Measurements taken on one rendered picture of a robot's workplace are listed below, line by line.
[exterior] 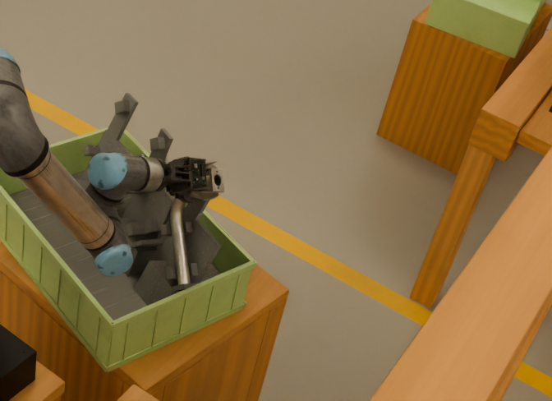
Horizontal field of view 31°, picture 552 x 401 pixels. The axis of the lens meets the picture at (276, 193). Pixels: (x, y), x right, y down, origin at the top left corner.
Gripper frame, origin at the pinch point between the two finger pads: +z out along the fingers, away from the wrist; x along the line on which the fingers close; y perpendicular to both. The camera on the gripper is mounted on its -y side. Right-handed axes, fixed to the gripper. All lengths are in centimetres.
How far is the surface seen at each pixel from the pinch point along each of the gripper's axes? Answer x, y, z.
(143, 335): -34.1, -16.5, -8.6
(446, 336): -36, 107, -81
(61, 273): -18.3, -30.5, -20.4
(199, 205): -4.4, -8.0, 3.8
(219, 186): -1.3, 2.0, 0.7
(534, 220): -24, 108, -60
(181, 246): -14.0, -10.6, -0.5
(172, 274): -20.2, -12.9, -1.5
